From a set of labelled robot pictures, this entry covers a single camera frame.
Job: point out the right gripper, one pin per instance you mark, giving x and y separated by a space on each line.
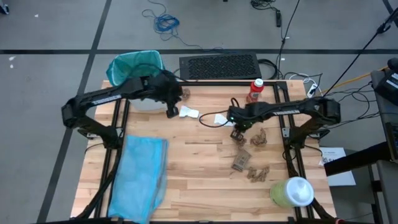
239 119

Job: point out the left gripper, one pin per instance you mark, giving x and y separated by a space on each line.
163 88

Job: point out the red bottle white cap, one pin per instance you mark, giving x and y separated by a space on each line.
255 91

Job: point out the white plastic trash bin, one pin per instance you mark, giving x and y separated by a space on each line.
146 105

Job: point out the green trash bag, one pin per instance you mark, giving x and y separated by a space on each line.
130 67

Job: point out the light blue trash bag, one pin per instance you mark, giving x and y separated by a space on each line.
140 177

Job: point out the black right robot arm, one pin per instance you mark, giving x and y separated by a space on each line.
289 111

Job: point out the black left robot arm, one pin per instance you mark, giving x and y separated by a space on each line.
102 99

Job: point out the black perforated computer case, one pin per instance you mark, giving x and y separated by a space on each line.
220 66

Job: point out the white power strip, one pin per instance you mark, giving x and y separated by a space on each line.
311 91

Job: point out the green canister white lid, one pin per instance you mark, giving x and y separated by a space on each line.
295 191

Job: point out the white paper sheet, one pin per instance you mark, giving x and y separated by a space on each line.
337 152

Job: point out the black power strip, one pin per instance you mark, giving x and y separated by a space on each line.
278 18

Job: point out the black angled beam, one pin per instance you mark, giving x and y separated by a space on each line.
357 158

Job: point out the black box device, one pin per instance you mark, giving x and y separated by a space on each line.
388 85

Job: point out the grey side desk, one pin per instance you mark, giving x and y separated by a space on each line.
388 193

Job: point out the black stand pole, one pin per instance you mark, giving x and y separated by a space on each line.
384 28

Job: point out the small black floor object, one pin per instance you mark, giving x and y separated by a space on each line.
3 9

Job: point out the black aluminium rail frame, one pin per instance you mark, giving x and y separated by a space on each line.
217 83

